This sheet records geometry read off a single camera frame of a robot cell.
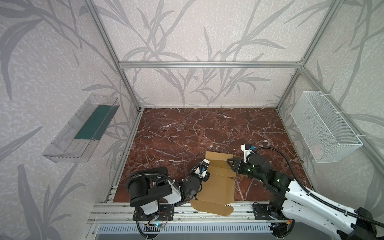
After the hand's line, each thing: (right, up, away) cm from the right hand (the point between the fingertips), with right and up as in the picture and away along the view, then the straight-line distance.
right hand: (227, 157), depth 76 cm
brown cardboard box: (-5, -21, +2) cm, 22 cm away
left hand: (-10, -1, +5) cm, 12 cm away
